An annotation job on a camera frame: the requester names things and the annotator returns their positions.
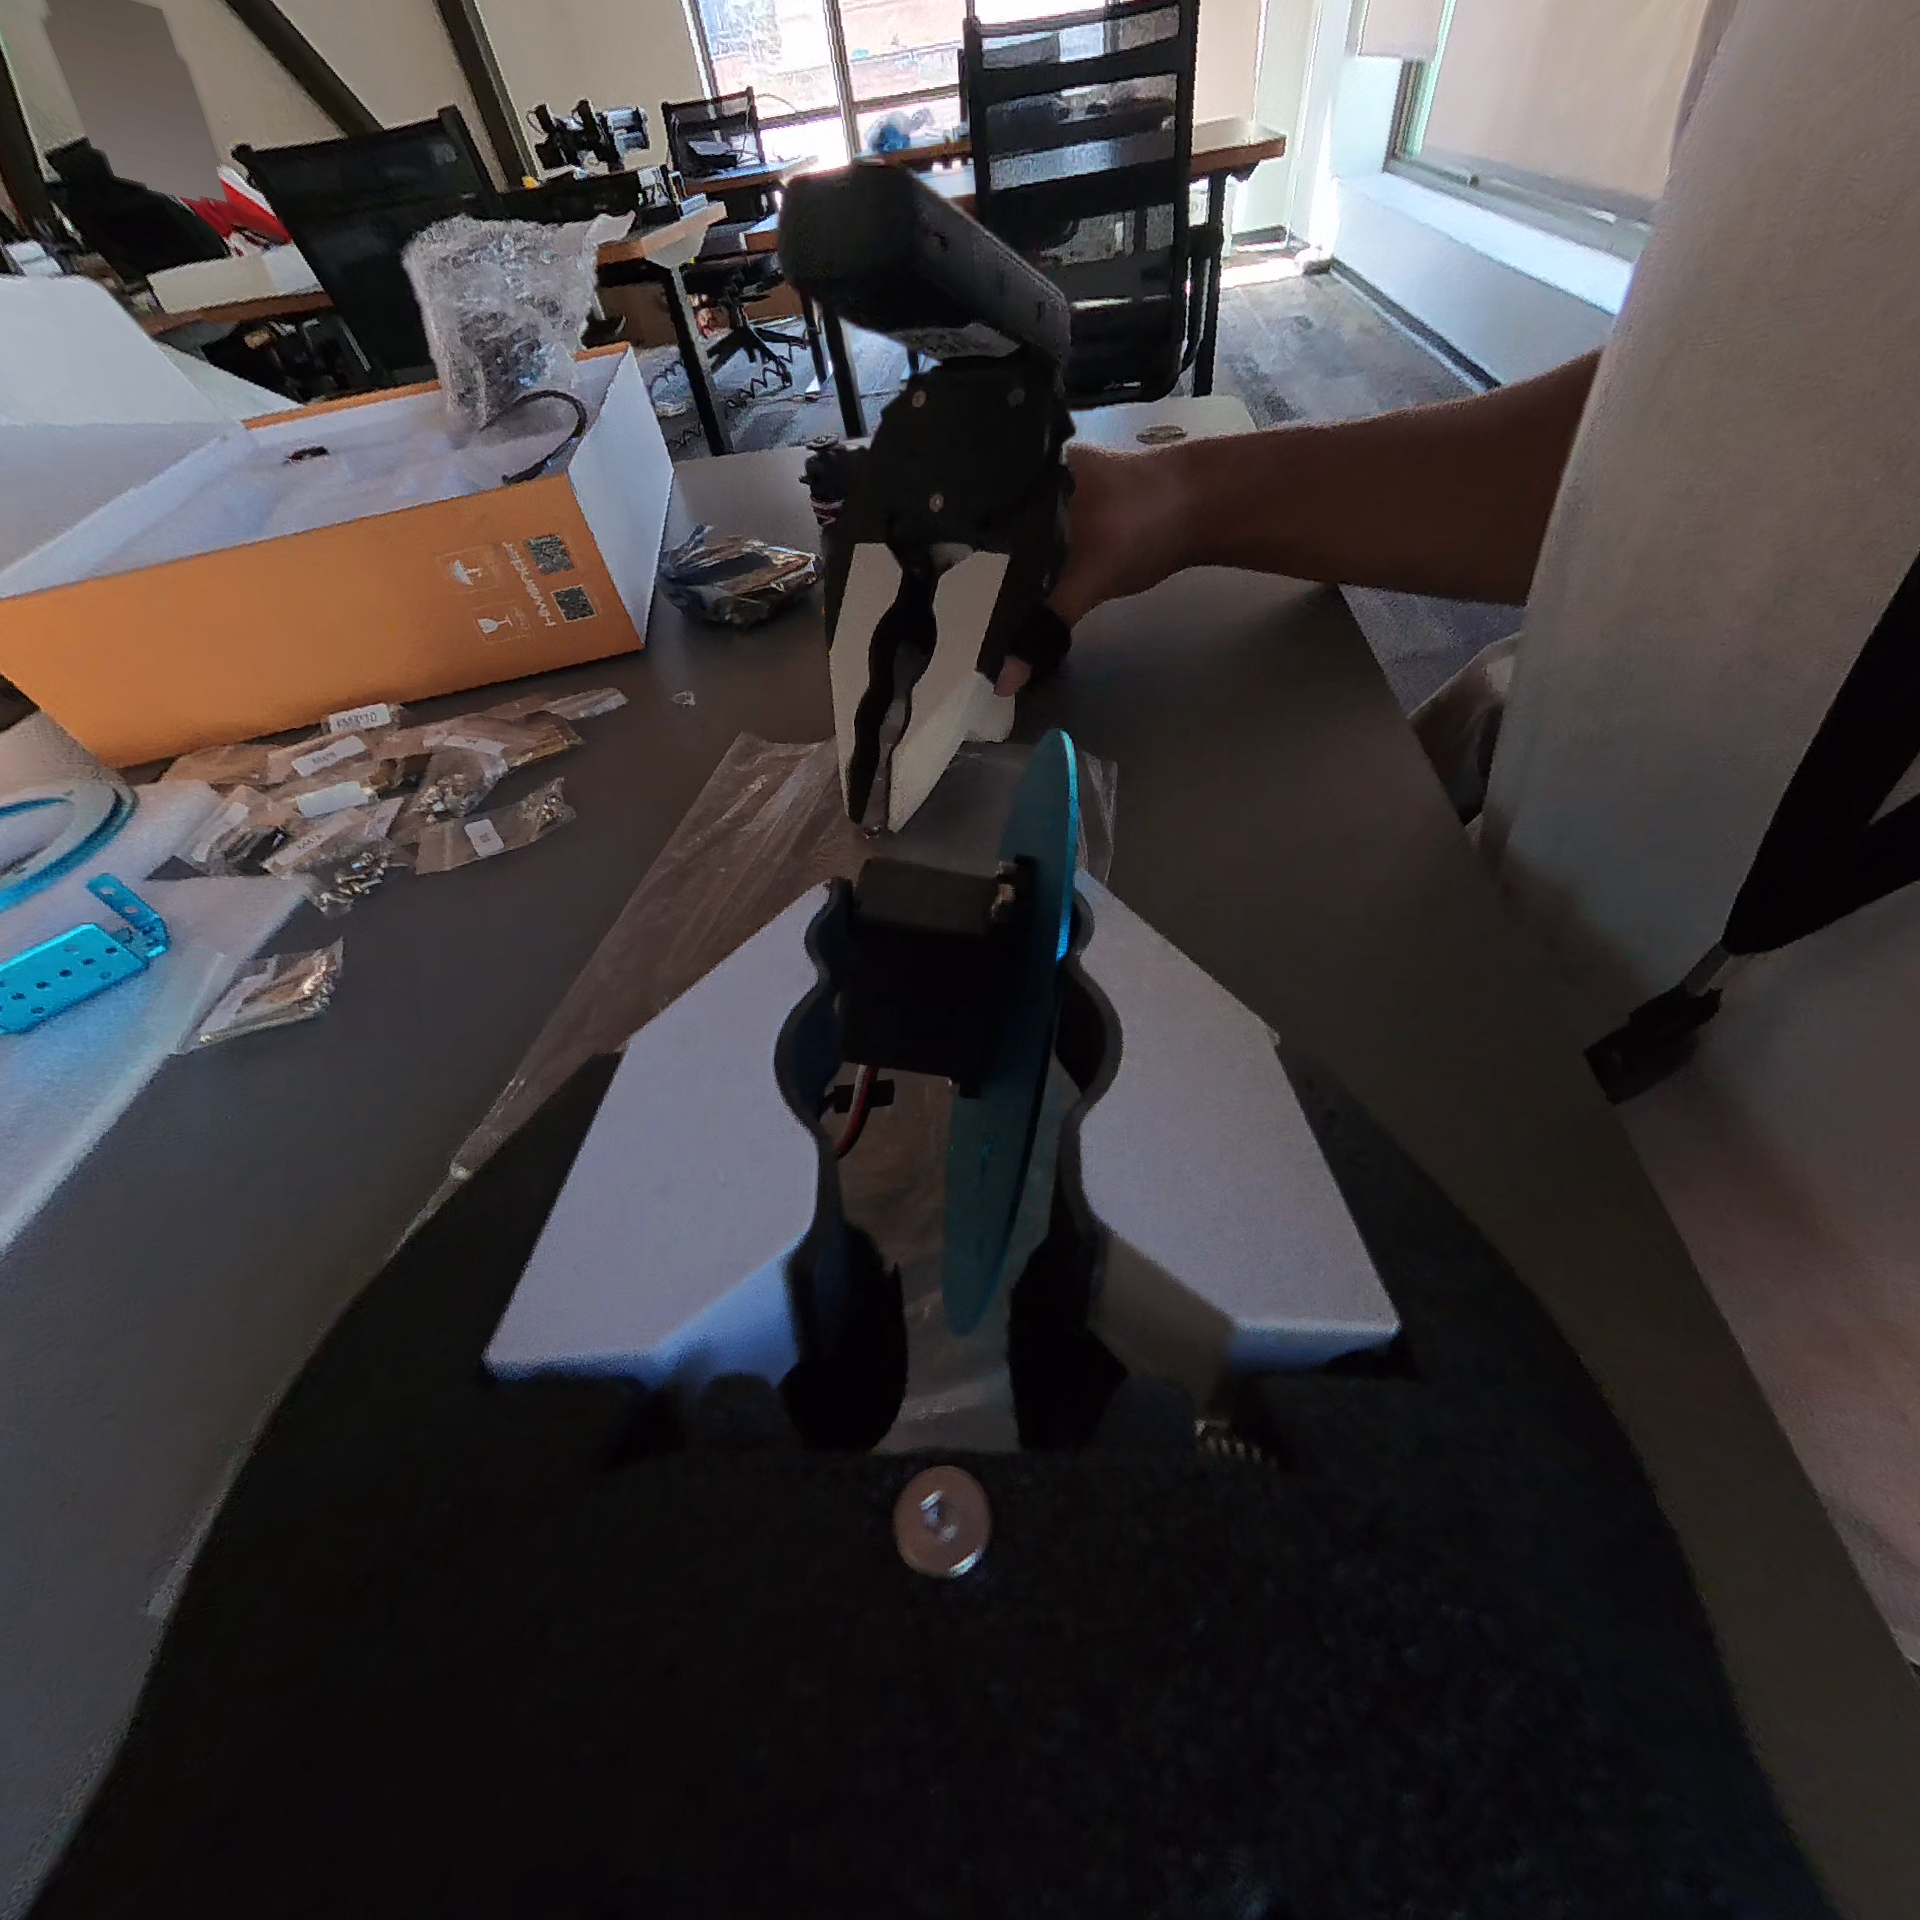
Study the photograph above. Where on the beige window blinds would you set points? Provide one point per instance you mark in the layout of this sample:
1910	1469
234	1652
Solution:
1546	89

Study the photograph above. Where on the black servo motor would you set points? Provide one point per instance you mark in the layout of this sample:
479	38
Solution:
914	974

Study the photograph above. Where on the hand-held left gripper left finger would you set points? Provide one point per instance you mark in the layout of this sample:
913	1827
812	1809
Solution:
674	1201

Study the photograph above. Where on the dark grey desk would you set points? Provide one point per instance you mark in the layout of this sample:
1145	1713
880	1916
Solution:
1349	900

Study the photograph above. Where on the orange cardboard box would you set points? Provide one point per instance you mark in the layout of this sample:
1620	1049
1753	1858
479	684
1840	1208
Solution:
300	629

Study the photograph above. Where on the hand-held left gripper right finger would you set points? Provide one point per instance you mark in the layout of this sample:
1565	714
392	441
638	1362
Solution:
1231	1184

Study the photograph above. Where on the pile of clear hardware bags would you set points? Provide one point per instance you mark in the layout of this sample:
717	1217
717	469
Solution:
389	810

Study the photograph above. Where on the black camera on tripod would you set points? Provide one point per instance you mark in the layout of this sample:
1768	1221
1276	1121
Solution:
580	133

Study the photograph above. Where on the bubble wrap bundle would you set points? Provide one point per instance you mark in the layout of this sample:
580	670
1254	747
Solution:
494	315

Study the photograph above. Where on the blue metal U bracket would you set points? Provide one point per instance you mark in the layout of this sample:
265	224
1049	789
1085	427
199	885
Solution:
66	966

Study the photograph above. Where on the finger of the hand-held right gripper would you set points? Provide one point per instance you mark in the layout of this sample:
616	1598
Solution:
967	616
856	629

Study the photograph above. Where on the dark blue plastic bundle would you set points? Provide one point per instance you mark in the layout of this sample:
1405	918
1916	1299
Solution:
744	579

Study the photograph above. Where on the white foam sheet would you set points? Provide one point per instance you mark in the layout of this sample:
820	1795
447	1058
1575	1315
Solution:
90	1096

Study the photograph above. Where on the clear plastic bag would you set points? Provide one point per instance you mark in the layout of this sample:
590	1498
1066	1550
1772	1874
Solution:
751	838

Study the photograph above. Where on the blue round metal plate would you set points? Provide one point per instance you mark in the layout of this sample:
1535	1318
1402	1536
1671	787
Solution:
1020	974

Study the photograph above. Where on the person's right hand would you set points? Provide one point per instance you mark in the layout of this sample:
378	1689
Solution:
1126	523

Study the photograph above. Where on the black metal rack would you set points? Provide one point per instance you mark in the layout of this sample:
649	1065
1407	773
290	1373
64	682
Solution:
1079	180

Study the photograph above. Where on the black office chair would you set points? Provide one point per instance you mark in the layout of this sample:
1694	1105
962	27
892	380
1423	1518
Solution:
359	211
721	141

